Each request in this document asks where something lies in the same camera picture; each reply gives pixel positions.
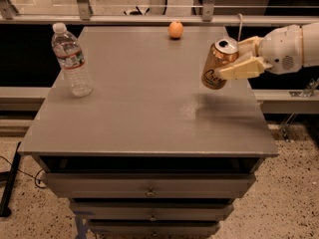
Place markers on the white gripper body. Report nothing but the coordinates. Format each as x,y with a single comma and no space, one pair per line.
280,50

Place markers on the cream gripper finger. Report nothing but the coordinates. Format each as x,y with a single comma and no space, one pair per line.
247,68
249,45

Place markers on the orange LaCroix soda can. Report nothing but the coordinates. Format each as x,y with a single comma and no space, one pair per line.
222,52

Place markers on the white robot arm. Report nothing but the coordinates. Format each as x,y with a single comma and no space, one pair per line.
310,46

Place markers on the orange fruit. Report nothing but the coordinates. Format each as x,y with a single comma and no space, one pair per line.
175,30

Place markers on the grey drawer cabinet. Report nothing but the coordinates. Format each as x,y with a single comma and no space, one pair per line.
149,113

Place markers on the clear plastic water bottle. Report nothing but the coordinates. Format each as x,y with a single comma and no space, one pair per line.
71,59

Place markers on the middle grey drawer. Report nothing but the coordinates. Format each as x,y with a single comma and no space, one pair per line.
152,211

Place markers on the grey drawer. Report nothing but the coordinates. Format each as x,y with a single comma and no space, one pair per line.
152,211
153,228
151,186

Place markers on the top grey drawer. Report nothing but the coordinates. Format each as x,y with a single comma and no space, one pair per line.
151,186

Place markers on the bottom grey drawer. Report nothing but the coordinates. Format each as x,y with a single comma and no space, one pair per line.
153,228

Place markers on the black stand leg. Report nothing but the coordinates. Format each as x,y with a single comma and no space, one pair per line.
9,179

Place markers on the metal railing frame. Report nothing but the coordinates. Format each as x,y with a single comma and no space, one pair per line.
161,12

